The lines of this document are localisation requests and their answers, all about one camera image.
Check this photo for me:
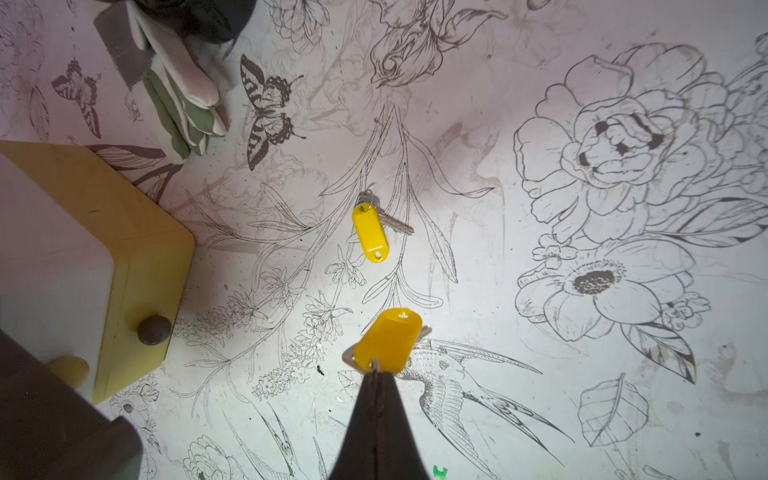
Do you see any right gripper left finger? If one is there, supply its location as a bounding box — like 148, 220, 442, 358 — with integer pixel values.
329, 372, 380, 480

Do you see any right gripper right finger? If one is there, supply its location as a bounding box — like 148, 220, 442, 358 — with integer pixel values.
376, 372, 428, 479

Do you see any yellow tagged key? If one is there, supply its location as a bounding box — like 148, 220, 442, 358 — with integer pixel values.
352, 190, 414, 264
342, 308, 432, 375

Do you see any grey cream three-drawer chest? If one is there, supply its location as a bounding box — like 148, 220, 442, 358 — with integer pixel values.
1, 141, 195, 404

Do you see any potted green plant pink tulip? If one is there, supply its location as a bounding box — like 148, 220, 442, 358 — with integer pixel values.
136, 0, 257, 44

